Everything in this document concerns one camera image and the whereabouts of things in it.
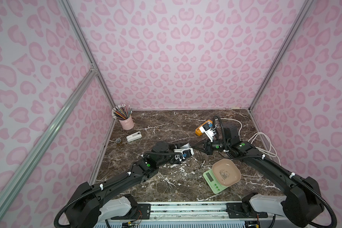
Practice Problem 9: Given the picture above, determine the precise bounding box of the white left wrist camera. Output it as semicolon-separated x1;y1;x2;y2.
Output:
174;148;194;164

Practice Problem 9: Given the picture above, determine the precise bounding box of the white power strip cable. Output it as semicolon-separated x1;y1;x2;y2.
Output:
219;117;283;167

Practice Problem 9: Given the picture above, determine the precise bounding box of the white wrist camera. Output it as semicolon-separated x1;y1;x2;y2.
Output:
204;124;217;142
174;148;194;164

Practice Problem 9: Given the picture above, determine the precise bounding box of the white rectangular remote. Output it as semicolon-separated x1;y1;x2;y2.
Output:
126;131;142;143

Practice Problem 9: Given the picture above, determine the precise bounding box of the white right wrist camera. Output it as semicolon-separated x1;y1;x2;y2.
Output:
204;124;217;142

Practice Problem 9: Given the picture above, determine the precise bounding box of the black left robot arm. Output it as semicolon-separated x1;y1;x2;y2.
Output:
54;142;194;228

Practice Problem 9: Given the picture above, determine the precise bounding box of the bundle of coloured pencils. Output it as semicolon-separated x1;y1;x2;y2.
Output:
112;104;133;120

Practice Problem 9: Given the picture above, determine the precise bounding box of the orange power strip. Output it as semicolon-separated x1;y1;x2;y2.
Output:
195;120;212;136

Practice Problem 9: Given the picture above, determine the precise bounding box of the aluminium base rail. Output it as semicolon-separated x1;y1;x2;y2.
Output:
95;201;277;228

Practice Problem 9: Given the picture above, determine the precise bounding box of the pink pencil cup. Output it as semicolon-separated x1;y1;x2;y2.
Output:
119;116;135;130

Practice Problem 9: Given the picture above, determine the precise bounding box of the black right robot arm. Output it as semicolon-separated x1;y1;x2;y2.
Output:
193;116;338;228

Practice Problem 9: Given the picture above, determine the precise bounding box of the green electronic scale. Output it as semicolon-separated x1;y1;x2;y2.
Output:
203;169;230;194

